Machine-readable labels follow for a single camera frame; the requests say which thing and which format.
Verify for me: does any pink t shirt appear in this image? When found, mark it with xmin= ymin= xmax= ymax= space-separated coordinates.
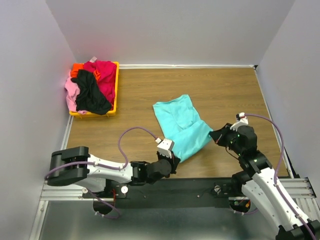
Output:
xmin=64 ymin=71 xmax=87 ymax=115

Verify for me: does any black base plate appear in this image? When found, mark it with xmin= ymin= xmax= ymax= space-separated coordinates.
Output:
xmin=82 ymin=177 xmax=249 ymax=216

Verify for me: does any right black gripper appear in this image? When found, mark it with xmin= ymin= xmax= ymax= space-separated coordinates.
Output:
xmin=209 ymin=122 xmax=244 ymax=156

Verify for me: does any orange t shirt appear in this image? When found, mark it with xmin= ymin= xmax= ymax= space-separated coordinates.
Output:
xmin=70 ymin=63 xmax=101 ymax=81

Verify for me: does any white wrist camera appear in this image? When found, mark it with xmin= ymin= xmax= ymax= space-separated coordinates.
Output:
xmin=230 ymin=112 xmax=249 ymax=131
xmin=155 ymin=137 xmax=174 ymax=159

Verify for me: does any magenta t shirt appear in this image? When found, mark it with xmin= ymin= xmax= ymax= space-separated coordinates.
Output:
xmin=84 ymin=60 xmax=117 ymax=104

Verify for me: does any yellow plastic bin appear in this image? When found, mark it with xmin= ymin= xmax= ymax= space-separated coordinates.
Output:
xmin=64 ymin=59 xmax=119 ymax=118

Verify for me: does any turquoise t shirt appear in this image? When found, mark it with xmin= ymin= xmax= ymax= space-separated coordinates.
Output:
xmin=153 ymin=94 xmax=213 ymax=162

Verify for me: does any black t shirt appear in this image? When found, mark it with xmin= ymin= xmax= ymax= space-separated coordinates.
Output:
xmin=71 ymin=69 xmax=112 ymax=115

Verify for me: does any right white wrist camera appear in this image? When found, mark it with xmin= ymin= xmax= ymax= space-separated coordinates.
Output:
xmin=230 ymin=112 xmax=249 ymax=131

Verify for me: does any aluminium frame rail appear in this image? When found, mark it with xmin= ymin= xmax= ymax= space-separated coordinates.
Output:
xmin=28 ymin=114 xmax=320 ymax=240

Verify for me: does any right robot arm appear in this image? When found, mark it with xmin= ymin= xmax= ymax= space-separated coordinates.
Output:
xmin=209 ymin=123 xmax=320 ymax=240

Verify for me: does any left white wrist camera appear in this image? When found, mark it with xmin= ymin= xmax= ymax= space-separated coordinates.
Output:
xmin=155 ymin=137 xmax=174 ymax=159

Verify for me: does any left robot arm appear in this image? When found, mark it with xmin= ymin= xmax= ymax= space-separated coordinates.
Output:
xmin=45 ymin=146 xmax=181 ymax=198

